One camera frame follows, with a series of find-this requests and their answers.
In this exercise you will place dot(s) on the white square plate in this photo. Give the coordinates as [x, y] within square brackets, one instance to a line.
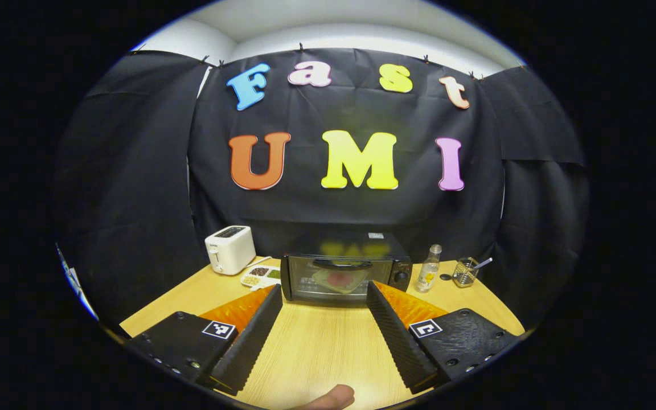
[319, 280]

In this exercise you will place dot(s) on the white divided snack dish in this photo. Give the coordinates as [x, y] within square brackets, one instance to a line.
[259, 276]

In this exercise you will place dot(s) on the pink round ham slice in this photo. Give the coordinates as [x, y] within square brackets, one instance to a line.
[339, 279]

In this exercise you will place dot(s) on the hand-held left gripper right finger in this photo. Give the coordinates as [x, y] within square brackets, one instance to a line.
[397, 336]

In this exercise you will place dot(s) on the black electric oven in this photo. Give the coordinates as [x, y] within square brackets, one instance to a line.
[402, 267]

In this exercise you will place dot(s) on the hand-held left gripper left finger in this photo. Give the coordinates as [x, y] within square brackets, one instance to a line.
[251, 336]

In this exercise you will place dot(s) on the white toaster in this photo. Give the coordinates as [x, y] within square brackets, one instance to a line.
[230, 250]

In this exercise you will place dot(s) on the black backdrop cloth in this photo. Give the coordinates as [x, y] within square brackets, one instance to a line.
[134, 188]

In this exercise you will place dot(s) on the clear bottle with yellow label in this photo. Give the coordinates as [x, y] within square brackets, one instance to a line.
[429, 272]

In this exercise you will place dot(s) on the metal mesh utensil holder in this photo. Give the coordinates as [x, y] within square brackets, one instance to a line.
[464, 274]

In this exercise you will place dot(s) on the white desk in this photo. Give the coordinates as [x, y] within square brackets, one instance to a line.
[74, 282]

